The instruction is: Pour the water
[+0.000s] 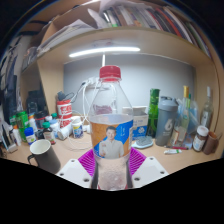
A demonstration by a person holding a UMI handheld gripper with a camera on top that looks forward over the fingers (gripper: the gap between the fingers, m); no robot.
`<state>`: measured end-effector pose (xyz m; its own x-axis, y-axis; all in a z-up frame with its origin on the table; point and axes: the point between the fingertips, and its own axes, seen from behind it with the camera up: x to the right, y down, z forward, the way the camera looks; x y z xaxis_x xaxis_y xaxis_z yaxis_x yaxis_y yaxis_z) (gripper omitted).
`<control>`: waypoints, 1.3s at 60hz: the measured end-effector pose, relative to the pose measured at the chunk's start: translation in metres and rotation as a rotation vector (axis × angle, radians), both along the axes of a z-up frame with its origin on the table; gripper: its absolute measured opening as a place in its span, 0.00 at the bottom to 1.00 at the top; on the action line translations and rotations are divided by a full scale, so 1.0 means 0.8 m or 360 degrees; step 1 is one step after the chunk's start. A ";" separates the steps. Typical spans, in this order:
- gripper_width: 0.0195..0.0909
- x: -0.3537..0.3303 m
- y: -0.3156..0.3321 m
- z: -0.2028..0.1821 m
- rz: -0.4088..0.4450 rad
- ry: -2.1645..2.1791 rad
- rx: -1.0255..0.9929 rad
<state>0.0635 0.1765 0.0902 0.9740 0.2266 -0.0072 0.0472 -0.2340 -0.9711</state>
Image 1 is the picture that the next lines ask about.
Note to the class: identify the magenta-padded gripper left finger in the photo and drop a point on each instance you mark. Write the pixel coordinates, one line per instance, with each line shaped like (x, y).
(71, 171)

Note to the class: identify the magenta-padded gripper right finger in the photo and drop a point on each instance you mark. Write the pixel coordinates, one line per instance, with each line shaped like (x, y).
(150, 170)

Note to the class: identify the clear red-capped water bottle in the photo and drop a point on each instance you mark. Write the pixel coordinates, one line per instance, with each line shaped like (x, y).
(111, 133)

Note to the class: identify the black mug white inside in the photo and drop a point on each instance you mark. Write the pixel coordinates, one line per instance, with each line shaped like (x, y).
(46, 158)

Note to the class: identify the light blue dish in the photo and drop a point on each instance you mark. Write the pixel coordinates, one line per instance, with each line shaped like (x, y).
(142, 142)

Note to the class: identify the white and green tube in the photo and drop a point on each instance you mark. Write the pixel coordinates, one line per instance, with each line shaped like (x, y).
(172, 151)

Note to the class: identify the white pill bottle blue label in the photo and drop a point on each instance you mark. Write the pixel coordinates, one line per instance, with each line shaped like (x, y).
(77, 129)

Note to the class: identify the brown bottle green cap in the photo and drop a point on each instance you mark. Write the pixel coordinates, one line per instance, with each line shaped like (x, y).
(49, 134)

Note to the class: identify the blue and white box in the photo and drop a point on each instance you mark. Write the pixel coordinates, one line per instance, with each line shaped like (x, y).
(140, 121)

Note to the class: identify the grey shaker bottle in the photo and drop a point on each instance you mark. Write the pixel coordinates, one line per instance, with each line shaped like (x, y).
(166, 121)

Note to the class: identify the green glass bottle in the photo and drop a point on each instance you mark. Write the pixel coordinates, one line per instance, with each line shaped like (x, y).
(153, 111)

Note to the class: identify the brown jar white lid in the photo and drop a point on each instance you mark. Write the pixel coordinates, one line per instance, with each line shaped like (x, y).
(200, 139)

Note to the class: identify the red and white canister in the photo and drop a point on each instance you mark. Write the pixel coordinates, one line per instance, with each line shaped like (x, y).
(64, 111)

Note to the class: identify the green plastic bottle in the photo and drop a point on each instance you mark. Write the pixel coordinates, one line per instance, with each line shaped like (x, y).
(21, 124)

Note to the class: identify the clear glass bottle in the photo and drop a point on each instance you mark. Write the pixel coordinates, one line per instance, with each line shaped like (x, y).
(207, 112)

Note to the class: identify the white power strip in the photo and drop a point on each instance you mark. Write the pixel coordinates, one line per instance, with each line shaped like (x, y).
(91, 82)

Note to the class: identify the hanging dark clothes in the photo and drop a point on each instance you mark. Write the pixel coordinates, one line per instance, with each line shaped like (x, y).
(8, 83)

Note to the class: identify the white LED desk lamp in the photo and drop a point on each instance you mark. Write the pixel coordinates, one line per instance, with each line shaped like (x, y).
(105, 51)

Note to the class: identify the wooden shelf unit with books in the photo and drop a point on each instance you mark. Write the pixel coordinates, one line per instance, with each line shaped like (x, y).
(133, 16)

